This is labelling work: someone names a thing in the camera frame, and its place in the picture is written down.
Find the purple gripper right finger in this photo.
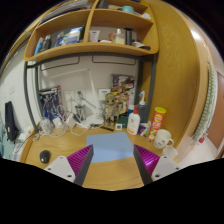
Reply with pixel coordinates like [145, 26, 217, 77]
[133, 145, 180, 185]

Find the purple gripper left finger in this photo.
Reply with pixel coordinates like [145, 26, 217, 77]
[45, 145, 94, 186]

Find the black computer mouse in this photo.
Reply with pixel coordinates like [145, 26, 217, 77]
[40, 150, 50, 163]

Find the blue mouse pad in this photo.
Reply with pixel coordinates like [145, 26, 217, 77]
[87, 132, 133, 163]

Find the white mug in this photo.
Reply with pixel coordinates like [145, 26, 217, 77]
[154, 129, 174, 149]

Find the white bottle red cap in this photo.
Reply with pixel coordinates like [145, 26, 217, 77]
[127, 106, 140, 135]

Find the small white clock cube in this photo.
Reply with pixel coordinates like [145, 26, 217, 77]
[115, 124, 123, 130]

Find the white desk lamp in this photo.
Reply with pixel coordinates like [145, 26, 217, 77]
[48, 68, 103, 124]

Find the red yellow chips can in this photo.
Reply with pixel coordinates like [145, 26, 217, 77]
[148, 107, 166, 141]

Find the blue spray bottle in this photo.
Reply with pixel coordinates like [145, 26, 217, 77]
[138, 91, 146, 123]

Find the brown robot figurine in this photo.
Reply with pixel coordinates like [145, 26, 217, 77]
[103, 93, 119, 128]

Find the robot model box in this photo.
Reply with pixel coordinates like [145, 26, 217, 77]
[39, 86, 64, 121]

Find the black bag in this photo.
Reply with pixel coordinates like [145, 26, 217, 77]
[5, 101, 19, 141]

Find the colourful poster box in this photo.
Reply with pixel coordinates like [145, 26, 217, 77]
[112, 74, 135, 115]

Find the white cup on shelf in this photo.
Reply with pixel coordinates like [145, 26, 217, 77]
[89, 30, 100, 42]

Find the black tumbler on shelf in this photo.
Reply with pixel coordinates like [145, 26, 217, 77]
[125, 27, 133, 46]

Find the white cable bundle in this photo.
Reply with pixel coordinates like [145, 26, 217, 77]
[34, 104, 91, 138]

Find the wooden wall shelf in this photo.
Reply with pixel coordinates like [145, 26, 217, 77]
[24, 0, 159, 61]

